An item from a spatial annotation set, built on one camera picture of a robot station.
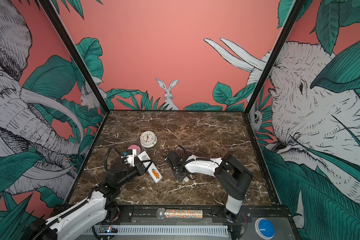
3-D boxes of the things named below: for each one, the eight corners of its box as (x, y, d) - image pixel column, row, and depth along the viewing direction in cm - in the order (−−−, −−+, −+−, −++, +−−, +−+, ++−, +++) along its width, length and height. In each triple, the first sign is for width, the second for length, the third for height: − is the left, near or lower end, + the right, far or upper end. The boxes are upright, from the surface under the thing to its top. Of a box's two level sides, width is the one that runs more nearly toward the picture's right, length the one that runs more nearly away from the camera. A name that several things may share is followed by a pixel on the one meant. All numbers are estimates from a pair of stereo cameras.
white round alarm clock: (140, 148, 101) (138, 144, 97) (143, 134, 108) (141, 130, 104) (155, 148, 101) (154, 144, 97) (157, 135, 108) (156, 130, 104)
